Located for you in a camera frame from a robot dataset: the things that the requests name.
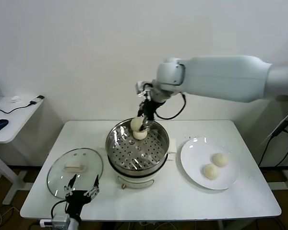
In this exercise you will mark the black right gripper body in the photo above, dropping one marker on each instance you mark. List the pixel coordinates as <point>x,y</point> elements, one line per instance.
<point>149,110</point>

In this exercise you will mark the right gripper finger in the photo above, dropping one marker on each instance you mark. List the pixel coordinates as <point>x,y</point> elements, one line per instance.
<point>146,125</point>
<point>140,111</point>

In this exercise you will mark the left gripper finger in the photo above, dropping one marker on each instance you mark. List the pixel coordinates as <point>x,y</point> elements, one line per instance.
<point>93,191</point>
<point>70,187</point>

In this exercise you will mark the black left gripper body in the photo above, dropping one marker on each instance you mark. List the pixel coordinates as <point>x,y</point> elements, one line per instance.
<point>78,200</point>

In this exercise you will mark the white steamed baozi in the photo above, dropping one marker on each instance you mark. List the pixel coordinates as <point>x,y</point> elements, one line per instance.
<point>219,159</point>
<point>136,124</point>
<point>139,135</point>
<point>210,171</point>

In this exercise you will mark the round glass pot lid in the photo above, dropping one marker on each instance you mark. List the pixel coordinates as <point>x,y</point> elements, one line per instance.
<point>86,158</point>

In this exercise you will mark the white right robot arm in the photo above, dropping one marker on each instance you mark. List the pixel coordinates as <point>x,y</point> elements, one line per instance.
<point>218,76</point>

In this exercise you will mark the stainless steel steamer basket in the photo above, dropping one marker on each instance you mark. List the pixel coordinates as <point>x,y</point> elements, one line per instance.
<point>120,148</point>

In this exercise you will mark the white electric cooker base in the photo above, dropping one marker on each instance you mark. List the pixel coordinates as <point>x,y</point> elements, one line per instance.
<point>134,182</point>

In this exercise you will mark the round white plate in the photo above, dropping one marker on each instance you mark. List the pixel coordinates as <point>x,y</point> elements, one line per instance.
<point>196,153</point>

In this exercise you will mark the white side desk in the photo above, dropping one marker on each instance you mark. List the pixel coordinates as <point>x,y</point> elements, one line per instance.
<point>16,119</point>

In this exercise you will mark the grey black flat device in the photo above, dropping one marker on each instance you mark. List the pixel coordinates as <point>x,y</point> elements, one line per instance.
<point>38,98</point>

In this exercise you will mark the small white adapter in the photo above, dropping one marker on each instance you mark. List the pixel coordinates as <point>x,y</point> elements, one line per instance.
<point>15,99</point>

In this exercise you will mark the black power adapter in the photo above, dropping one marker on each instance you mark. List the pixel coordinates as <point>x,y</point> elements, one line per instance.
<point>280,129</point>

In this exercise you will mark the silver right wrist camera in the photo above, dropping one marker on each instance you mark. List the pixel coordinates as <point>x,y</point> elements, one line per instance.
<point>140,88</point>

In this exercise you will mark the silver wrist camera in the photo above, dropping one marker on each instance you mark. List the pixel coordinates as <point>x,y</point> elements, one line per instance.
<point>140,88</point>
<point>60,220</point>

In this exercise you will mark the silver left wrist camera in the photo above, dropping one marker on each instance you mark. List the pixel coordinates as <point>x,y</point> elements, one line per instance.
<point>60,220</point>

